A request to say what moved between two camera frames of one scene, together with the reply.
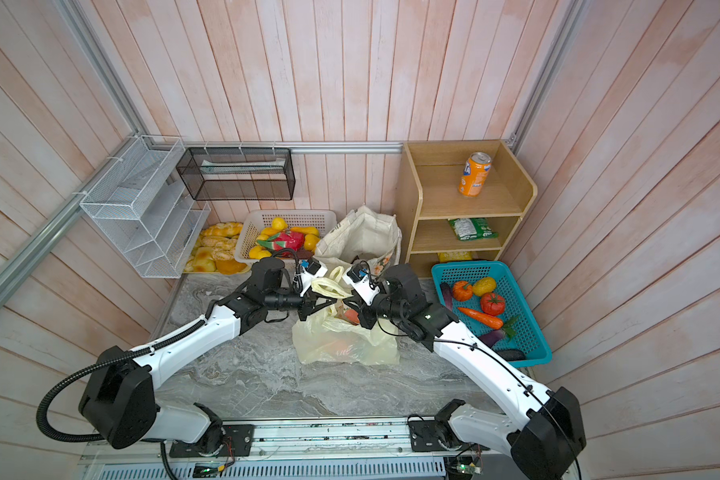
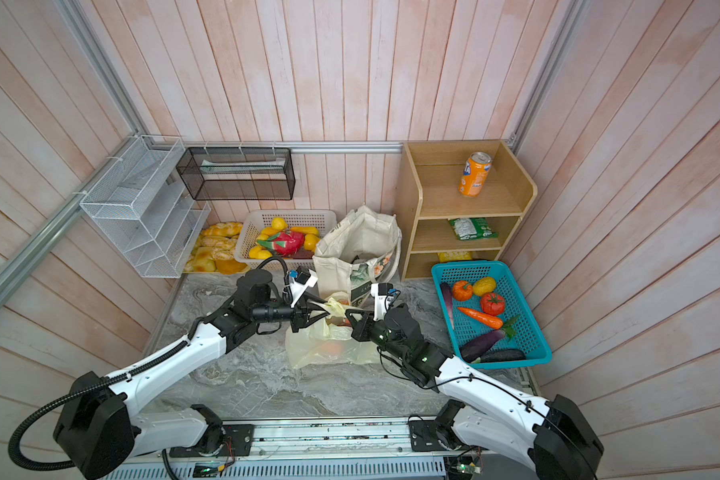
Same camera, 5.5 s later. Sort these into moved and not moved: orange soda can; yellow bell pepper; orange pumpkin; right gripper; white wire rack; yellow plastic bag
Moved: yellow plastic bag; right gripper
Not moved: orange soda can; white wire rack; orange pumpkin; yellow bell pepper
